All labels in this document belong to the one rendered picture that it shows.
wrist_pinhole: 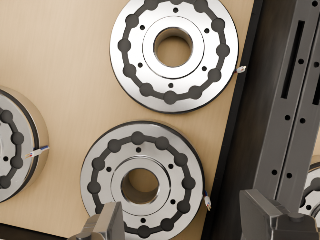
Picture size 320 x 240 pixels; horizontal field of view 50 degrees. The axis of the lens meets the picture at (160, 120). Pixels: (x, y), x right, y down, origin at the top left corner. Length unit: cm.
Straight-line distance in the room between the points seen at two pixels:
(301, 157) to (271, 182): 2
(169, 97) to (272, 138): 10
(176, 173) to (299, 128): 11
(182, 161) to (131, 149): 4
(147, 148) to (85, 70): 9
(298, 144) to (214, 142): 11
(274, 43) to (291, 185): 9
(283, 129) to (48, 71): 21
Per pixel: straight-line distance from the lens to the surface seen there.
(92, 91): 31
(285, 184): 22
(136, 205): 28
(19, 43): 34
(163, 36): 29
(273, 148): 21
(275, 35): 24
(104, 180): 29
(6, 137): 31
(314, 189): 30
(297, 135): 22
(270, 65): 24
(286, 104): 21
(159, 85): 27
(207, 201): 27
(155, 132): 27
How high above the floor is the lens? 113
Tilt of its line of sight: 85 degrees down
